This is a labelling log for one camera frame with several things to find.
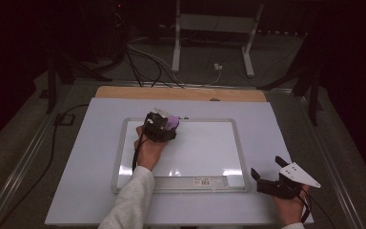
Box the right hand-held gripper black cable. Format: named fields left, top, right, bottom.
left=297, top=190, right=336, bottom=229

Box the white cable with plug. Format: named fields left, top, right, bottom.
left=127, top=42, right=224, bottom=87

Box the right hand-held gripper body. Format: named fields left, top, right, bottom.
left=256, top=162, right=321, bottom=200

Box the person's right hand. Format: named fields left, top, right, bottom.
left=272, top=185, right=312, bottom=227

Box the dark equipment rack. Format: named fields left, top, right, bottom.
left=85, top=0, right=132, bottom=65

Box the left hand-held gripper black cable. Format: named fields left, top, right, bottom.
left=132, top=132, right=151, bottom=173

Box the black tripod stand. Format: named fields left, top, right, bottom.
left=46, top=53, right=113, bottom=115
left=256, top=31, right=324, bottom=127

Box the metal floor rail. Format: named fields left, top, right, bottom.
left=0, top=83, right=77, bottom=229
left=297, top=94, right=366, bottom=229
left=72, top=78, right=295, bottom=94

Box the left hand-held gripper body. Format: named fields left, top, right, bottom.
left=143, top=108, right=179, bottom=143

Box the hand-held gripper black cable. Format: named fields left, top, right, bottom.
left=132, top=132, right=151, bottom=173
left=297, top=190, right=336, bottom=229

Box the silver framed whiteboard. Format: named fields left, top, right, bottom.
left=110, top=117, right=252, bottom=195

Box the person's left hand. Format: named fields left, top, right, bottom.
left=133, top=125, right=169, bottom=173

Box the large white table sheet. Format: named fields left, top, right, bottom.
left=44, top=96, right=315, bottom=227

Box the long black floor cable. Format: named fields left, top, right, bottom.
left=0, top=103, right=91, bottom=229

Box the black square floor plate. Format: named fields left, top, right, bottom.
left=54, top=114, right=76, bottom=127

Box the white metal stand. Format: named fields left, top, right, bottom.
left=171, top=0, right=265, bottom=78

